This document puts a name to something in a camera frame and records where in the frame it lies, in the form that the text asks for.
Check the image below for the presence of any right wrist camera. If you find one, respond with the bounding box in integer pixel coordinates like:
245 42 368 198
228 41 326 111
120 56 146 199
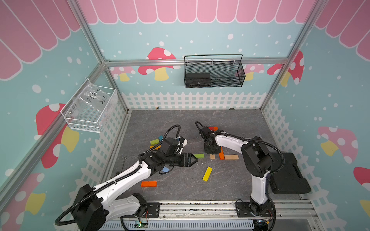
199 127 214 142

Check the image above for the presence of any yellow long block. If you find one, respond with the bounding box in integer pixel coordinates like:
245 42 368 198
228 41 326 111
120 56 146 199
202 167 213 182

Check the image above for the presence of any orange block front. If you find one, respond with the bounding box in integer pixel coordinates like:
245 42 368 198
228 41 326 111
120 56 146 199
141 181 157 188

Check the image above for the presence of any clear plastic bag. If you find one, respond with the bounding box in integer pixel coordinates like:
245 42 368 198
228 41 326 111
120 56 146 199
75 80 110 115

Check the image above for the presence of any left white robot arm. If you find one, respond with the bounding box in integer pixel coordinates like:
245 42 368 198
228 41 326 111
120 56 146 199
55 125 198 231

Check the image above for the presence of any light blue short block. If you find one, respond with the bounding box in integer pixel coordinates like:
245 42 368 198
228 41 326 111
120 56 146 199
159 167 170 175

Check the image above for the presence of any green block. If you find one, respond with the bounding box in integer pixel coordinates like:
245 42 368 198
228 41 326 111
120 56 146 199
150 139 160 146
193 154 204 159

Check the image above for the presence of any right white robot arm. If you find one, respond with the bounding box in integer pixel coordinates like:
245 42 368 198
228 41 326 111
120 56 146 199
195 121 285 217

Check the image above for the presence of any black box in basket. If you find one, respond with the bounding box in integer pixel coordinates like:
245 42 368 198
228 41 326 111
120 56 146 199
184 73 211 88

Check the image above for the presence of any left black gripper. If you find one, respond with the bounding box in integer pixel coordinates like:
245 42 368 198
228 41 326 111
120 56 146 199
165 152 198 167

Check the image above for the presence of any yellow-orange block upper left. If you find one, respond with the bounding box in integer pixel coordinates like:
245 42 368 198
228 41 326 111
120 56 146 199
150 145 161 150

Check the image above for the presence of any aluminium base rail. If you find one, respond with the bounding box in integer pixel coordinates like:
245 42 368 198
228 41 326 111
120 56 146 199
102 200 324 231

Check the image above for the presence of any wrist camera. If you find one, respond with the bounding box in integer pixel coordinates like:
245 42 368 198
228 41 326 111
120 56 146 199
199 127 214 142
160 137 188 156

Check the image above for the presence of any black wire basket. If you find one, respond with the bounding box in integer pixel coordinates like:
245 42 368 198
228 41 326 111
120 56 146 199
184 54 246 88

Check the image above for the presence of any orange block short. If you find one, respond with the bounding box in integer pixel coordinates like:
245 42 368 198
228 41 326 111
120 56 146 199
219 147 225 160

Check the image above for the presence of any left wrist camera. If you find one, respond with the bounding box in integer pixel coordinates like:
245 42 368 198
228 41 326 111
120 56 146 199
160 137 188 156

